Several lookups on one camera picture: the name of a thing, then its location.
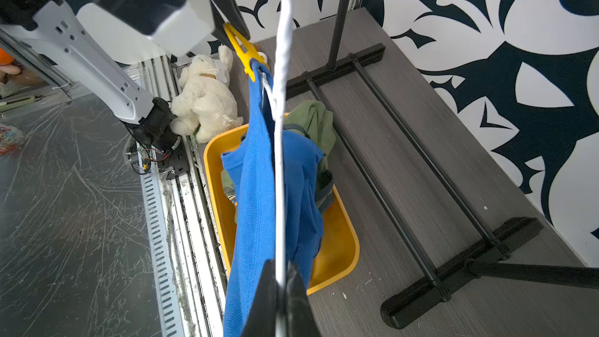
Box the yellow plastic tray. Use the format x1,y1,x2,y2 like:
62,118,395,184
204,125,360,295

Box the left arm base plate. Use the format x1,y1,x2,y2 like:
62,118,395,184
151,144,190,180

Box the yellow clothespin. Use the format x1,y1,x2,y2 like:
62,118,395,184
223,23,267,82

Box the clutter items beyond table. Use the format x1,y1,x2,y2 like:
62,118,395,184
1,49,25,155

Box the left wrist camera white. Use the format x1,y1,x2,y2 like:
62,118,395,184
77,0,215,64

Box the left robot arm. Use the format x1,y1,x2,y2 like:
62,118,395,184
1,0,251,151

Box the black clothes rack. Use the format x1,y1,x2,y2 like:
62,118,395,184
285,0,599,331

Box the white wire hanger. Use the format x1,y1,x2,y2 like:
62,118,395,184
269,0,294,337

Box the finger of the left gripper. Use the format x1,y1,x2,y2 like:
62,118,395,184
189,0,251,50

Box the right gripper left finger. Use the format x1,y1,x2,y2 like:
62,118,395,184
241,260,278,337

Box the white plush dog toy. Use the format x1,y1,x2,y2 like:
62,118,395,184
170,45,243,144

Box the dark green printed tank top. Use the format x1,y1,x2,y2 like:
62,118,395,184
221,99,338,214

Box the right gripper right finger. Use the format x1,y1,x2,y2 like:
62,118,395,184
285,262,321,337

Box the left electronics board with wires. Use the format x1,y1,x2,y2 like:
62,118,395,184
123,138,163,176

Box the blue tank top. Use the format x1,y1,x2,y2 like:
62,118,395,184
222,61,324,336

